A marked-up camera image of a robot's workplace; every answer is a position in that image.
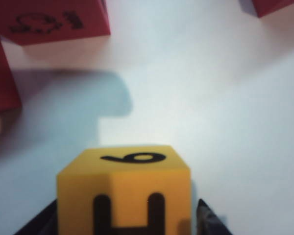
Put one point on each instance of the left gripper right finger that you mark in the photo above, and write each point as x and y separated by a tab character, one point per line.
208	224

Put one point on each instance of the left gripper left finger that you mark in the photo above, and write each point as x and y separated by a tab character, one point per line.
44	224

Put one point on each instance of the yellow foam block digit three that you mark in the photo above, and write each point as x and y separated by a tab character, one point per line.
137	186

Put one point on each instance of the red foam block letter T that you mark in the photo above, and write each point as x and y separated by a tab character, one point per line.
5	85

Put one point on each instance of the red foam block rabbit print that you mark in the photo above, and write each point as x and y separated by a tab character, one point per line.
51	24

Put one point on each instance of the red foam block letter J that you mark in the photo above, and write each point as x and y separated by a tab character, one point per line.
279	7

